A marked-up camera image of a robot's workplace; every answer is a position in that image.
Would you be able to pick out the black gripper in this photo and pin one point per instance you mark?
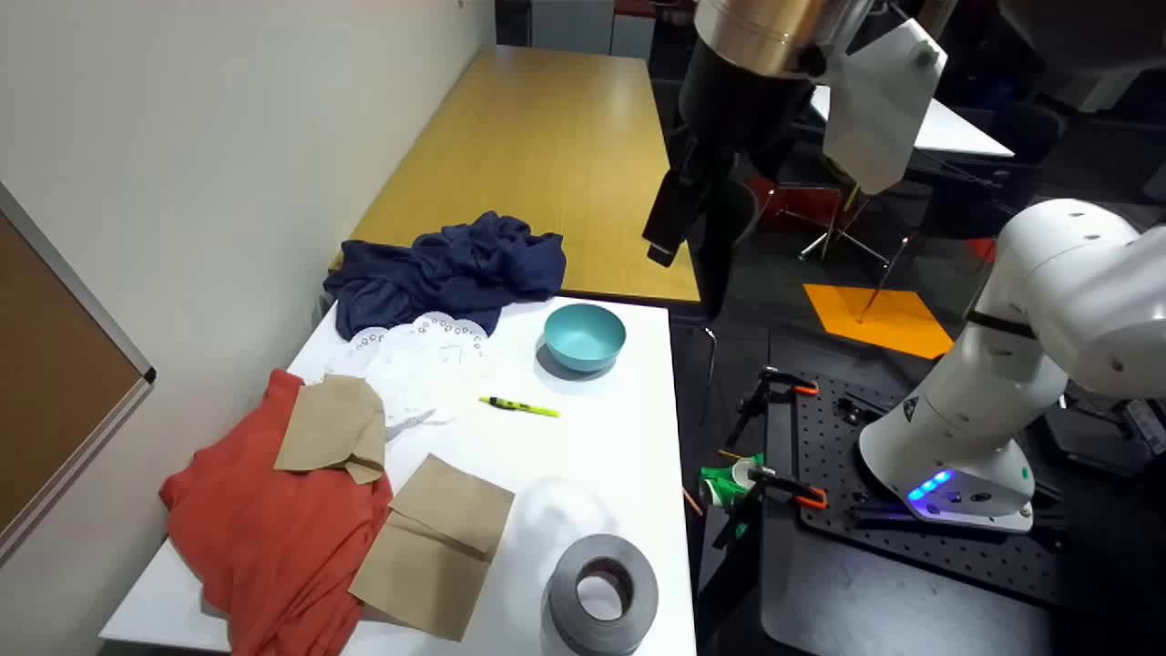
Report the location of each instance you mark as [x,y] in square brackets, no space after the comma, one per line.
[719,116]

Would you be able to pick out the lime green highlighter pen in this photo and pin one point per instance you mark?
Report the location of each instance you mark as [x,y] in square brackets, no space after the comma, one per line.
[516,406]

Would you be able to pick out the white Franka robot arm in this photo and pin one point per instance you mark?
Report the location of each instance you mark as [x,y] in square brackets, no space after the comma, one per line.
[1032,328]

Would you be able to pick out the teal bowl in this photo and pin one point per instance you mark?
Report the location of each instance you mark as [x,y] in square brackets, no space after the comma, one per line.
[584,337]

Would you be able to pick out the red chair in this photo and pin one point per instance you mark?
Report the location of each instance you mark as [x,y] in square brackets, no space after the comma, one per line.
[805,206]

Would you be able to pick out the yellow wooden table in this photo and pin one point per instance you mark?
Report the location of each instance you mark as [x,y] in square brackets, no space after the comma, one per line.
[534,146]

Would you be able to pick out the orange sheet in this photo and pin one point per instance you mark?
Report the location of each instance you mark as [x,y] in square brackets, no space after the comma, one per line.
[875,320]

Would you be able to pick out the navy blue cloth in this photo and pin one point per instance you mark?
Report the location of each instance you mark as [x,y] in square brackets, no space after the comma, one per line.
[462,266]

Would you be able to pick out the green plastic object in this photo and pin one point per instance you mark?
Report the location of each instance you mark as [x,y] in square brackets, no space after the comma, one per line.
[730,480]

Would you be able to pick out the white background table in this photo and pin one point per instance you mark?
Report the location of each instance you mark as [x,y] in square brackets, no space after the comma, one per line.
[966,134]

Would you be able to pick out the white lace cloth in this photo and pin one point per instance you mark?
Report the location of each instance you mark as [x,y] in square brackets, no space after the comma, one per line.
[413,350]

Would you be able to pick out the small tan cloth piece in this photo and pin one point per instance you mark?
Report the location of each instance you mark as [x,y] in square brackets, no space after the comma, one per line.
[334,426]

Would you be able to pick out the large tan cloth piece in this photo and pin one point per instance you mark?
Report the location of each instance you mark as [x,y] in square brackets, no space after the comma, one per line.
[424,549]

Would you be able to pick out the orange red cloth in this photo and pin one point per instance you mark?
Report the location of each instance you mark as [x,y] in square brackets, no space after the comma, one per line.
[268,532]

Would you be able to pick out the framed cork board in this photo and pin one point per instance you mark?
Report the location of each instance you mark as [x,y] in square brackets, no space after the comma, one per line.
[49,387]

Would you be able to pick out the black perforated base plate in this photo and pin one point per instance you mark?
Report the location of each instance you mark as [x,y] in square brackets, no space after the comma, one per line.
[849,512]

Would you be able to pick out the grey duct tape roll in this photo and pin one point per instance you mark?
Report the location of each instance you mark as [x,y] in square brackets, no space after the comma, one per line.
[640,607]

